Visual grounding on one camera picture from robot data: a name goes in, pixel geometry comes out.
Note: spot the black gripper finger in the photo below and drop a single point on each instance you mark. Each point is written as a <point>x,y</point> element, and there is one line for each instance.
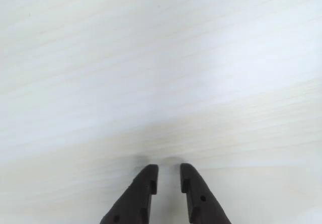
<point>135,201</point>
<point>201,206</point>

